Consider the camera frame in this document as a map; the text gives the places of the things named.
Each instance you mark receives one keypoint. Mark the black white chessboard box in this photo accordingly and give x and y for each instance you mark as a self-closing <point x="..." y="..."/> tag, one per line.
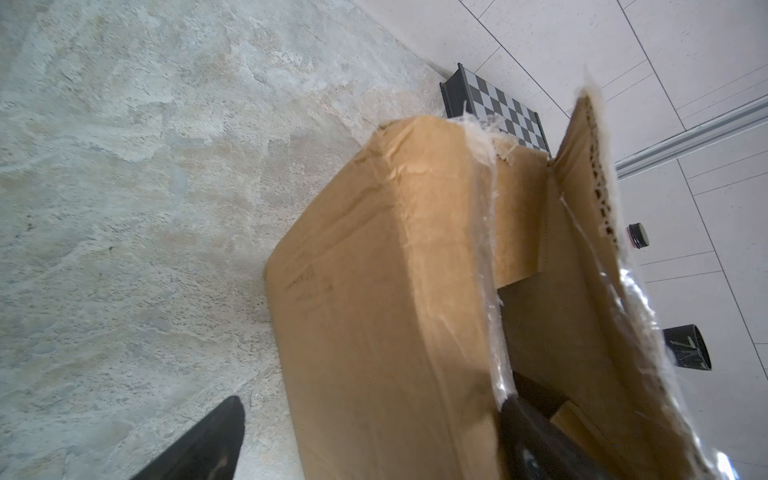
<point x="466" y="92"/>

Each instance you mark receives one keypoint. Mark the white spice jar black lid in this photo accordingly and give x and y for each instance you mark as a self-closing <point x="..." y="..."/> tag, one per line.
<point x="687" y="348"/>

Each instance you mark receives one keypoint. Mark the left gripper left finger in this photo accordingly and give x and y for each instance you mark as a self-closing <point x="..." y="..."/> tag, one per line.
<point x="210" y="450"/>

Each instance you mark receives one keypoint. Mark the orange spice bottle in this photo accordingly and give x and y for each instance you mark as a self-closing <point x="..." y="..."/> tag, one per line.
<point x="638" y="236"/>

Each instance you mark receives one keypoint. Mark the brown cardboard express box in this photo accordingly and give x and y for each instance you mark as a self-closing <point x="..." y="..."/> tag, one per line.
<point x="446" y="268"/>

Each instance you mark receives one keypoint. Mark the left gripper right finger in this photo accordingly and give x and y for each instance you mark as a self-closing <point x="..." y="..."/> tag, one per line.
<point x="536" y="449"/>

